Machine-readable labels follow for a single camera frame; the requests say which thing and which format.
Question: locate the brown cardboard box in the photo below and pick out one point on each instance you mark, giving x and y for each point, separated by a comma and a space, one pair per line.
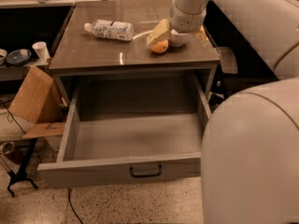
38, 101

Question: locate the black office chair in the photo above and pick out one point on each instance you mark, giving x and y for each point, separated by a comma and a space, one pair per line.
241, 67

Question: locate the orange fruit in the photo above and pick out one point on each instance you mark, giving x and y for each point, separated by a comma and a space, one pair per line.
160, 48

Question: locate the low side shelf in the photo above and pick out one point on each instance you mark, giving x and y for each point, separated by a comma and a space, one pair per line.
8, 73

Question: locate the clear plastic water bottle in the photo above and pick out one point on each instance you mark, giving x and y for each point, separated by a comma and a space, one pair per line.
116, 30

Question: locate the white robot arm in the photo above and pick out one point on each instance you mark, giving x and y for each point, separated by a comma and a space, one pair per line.
250, 150

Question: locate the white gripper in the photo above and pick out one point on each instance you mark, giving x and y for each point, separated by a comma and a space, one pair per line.
187, 21

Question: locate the grey drawer cabinet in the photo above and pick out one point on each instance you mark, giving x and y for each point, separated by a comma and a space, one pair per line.
80, 53

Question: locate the black metal stand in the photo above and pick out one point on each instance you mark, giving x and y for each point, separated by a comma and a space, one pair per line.
21, 174

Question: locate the white paper cup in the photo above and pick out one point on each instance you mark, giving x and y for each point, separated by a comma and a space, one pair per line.
41, 50

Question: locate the round metal can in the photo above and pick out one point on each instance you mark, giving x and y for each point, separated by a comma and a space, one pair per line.
11, 152

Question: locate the open grey top drawer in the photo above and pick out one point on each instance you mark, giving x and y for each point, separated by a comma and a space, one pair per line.
114, 124

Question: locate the dark blue plate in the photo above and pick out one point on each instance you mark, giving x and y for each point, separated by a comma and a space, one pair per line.
19, 57

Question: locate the black drawer handle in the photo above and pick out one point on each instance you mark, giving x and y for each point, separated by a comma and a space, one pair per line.
145, 171

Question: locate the white bowl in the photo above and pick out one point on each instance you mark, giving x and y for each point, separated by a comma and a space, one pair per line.
178, 39

